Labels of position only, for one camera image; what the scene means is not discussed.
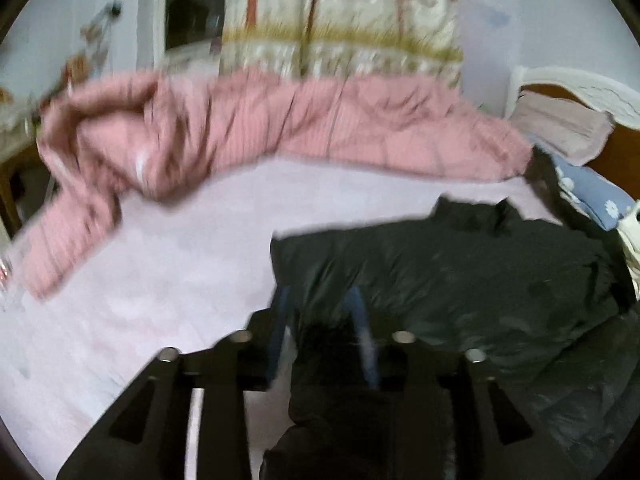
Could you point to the wooden headboard with white cover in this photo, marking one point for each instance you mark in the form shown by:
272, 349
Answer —
619, 159

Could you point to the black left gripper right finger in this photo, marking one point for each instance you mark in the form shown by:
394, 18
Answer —
444, 415

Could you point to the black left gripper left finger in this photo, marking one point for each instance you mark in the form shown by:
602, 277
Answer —
183, 399

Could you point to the cluttered wooden desk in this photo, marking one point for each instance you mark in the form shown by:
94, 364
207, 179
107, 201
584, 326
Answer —
19, 124

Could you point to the pink bed sheet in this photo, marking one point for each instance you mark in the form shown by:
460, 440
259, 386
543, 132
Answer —
183, 276

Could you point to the blue floral pillow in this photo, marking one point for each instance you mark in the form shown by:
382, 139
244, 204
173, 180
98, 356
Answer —
600, 199

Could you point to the pink quilted blanket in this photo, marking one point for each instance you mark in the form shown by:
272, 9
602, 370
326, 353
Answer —
163, 135

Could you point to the large black jacket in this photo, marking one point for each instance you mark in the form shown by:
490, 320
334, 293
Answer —
552, 306

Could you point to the patterned beige curtain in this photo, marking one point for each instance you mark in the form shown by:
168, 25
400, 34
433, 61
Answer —
315, 38

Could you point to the dark window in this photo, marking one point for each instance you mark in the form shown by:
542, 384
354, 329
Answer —
193, 21

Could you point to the beige pillow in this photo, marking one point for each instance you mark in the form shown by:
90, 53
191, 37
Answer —
566, 128

